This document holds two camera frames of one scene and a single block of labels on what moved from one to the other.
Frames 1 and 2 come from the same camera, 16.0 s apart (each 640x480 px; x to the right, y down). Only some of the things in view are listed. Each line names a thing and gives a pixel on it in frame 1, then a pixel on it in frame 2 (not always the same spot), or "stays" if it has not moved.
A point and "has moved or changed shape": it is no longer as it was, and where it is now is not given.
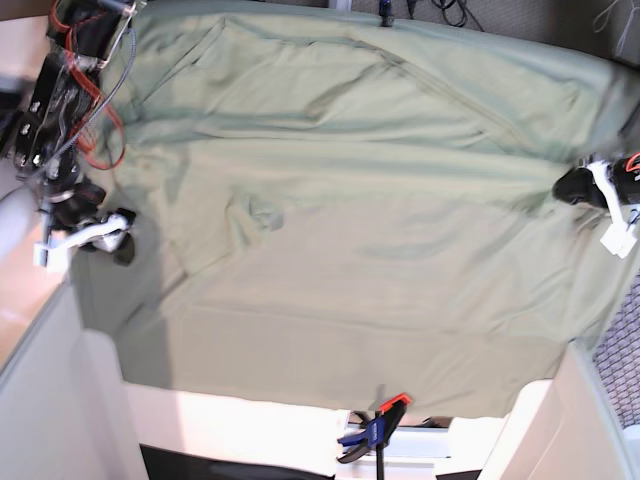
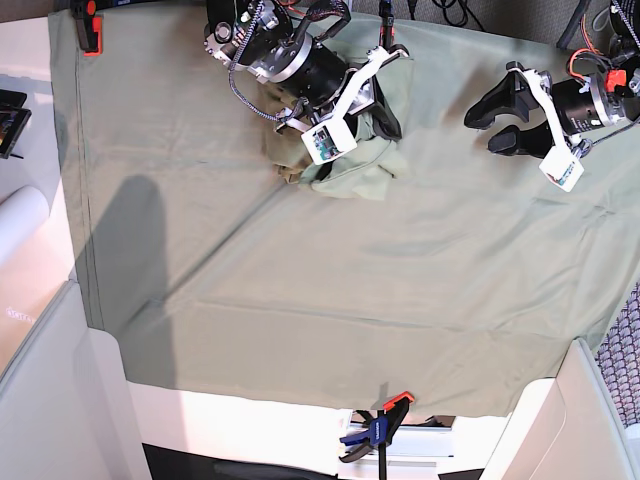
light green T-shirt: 333,201 has moved or changed shape
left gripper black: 82,203 to 319,77
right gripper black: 578,186 to 576,110
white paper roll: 18,213 stays
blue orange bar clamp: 377,434 stays
